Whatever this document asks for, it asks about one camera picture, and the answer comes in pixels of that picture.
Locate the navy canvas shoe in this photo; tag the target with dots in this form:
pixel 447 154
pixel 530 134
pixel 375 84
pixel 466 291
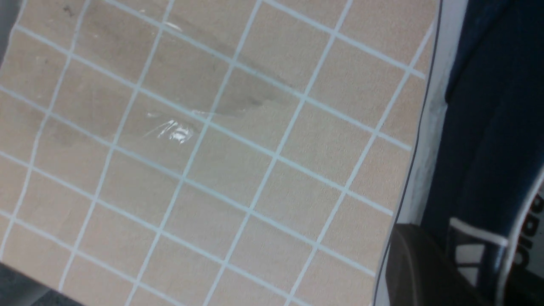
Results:
pixel 475 181

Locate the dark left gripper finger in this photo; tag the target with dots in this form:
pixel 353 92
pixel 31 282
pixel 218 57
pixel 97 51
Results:
pixel 419 274

